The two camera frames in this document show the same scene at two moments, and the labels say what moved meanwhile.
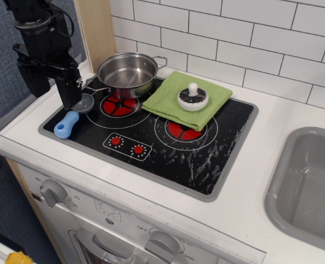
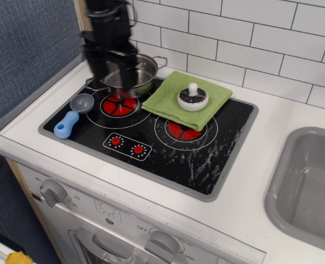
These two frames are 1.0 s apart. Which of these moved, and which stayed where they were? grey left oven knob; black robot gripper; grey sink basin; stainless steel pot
Moved: black robot gripper
Stayed: stainless steel pot; grey left oven knob; grey sink basin
